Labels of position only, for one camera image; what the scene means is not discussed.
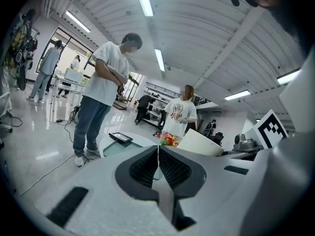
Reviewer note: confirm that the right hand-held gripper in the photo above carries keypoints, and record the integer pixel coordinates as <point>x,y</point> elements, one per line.
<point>268,131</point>

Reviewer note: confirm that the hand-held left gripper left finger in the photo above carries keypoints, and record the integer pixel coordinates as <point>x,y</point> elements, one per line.
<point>98,193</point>

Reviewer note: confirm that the colourful flower bouquet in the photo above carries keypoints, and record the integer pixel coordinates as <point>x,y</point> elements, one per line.
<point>169,139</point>

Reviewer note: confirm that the cream cup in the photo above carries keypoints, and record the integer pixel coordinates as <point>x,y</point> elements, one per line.
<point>199,144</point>

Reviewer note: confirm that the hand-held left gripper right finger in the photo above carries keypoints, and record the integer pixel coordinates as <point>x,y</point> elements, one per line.
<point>221,193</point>

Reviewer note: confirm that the white rectangular table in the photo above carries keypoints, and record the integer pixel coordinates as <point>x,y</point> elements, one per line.
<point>71,85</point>

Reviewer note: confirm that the black picture frame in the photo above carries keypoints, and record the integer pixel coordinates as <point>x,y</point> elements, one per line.
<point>121,137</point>

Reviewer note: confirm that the white box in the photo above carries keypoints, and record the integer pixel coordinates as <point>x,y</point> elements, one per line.
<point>73,75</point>

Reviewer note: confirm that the white storage shelves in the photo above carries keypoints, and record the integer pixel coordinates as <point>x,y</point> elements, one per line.
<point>157,104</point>

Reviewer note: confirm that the wooden steps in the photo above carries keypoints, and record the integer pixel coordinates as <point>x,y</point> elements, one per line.
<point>120,105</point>

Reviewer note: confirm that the round white side table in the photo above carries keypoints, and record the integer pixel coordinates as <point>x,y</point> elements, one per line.
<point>142,138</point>

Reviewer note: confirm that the black swivel chair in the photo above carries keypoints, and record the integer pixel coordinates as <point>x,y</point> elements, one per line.
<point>217,138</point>

